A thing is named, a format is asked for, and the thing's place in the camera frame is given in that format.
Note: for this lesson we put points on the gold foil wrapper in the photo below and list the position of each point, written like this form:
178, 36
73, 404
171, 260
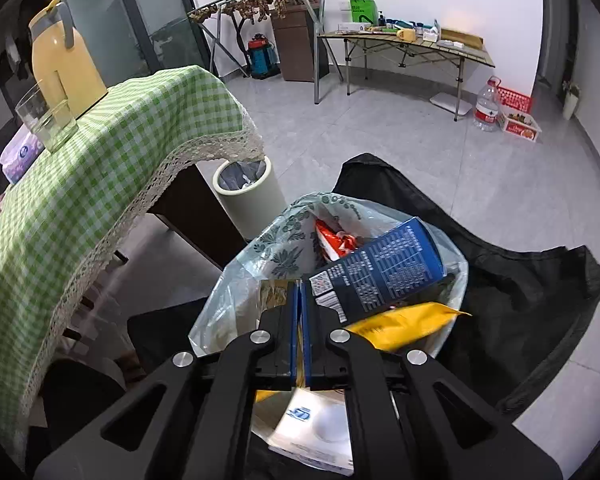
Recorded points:
275, 294

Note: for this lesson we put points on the brown cabinet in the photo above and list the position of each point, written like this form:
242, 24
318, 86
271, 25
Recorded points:
295, 45

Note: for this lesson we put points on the yellow mug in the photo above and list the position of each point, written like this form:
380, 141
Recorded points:
406, 35

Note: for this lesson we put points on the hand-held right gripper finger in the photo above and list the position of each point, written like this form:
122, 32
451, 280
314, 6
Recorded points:
306, 340
295, 340

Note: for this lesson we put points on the black cloth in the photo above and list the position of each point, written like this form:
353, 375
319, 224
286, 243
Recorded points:
505, 285

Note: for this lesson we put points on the yellow thermos jug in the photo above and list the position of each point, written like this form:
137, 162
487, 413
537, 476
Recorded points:
65, 65

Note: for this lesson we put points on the hanging dried plants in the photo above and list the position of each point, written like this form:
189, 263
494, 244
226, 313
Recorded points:
250, 7

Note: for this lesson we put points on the flat cardboard box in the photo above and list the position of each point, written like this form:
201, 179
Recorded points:
462, 36

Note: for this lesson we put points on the white floor scale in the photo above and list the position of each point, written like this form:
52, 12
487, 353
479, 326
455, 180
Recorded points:
452, 104

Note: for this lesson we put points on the green paper bag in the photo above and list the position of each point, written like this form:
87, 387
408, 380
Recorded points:
362, 10

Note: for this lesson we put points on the purple tissue pack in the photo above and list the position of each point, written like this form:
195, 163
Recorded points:
22, 152

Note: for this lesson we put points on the metal drying rack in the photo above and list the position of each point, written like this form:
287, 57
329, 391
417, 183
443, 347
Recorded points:
320, 50

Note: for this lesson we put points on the grey round trash bin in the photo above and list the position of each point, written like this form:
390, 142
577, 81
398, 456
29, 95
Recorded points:
250, 210

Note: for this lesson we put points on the dark wooden table base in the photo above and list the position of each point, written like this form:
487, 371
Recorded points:
195, 210

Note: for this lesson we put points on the white vase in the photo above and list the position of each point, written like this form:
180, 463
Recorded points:
571, 105

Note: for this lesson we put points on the blue vacuum cleaner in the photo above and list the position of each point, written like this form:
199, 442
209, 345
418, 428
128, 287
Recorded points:
262, 57

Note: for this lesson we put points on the large water bottle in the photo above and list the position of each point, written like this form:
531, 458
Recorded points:
487, 107

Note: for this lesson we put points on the red plastic crate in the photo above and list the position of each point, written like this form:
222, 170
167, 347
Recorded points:
517, 97

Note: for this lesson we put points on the folding camping table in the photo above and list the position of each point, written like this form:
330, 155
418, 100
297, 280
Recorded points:
405, 42

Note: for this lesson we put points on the white blue printed packet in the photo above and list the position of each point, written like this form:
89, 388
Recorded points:
300, 420

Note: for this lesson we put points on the dark blue printed box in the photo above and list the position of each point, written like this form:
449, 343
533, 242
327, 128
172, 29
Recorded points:
390, 265

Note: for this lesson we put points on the open fruit box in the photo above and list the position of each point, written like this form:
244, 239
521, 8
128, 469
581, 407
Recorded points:
520, 127

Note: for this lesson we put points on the sliding glass door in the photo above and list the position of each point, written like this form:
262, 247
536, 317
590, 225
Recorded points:
145, 10

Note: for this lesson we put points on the green checkered tablecloth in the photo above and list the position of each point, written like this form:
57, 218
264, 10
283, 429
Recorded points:
80, 210

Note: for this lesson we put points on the clear drinking glass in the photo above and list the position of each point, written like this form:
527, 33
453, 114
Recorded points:
45, 120

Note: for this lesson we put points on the dark wooden chair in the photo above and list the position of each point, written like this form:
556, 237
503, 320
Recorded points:
80, 400
160, 325

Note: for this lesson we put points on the yellow snack packet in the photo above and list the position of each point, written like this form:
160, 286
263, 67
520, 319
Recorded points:
405, 325

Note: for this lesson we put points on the red snack packet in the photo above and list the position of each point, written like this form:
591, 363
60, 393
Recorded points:
337, 245

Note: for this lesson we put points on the leaf print trash bag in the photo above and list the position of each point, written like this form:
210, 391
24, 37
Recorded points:
280, 250

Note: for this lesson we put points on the dark door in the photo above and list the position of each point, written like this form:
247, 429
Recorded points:
557, 35

